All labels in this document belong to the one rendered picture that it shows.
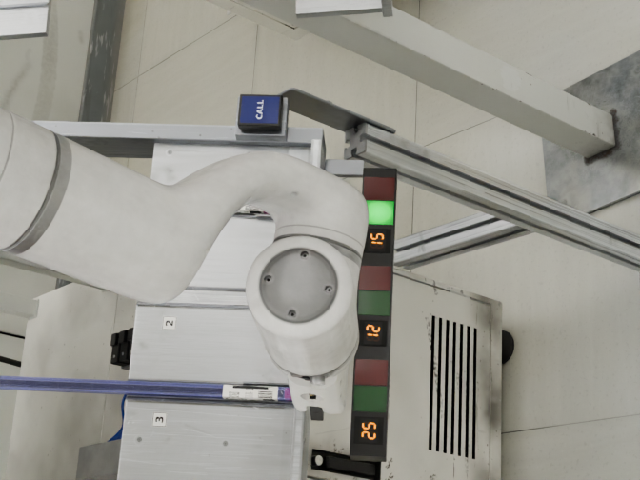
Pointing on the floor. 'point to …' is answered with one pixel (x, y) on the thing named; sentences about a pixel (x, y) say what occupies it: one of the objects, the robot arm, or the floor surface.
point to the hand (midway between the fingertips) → (323, 376)
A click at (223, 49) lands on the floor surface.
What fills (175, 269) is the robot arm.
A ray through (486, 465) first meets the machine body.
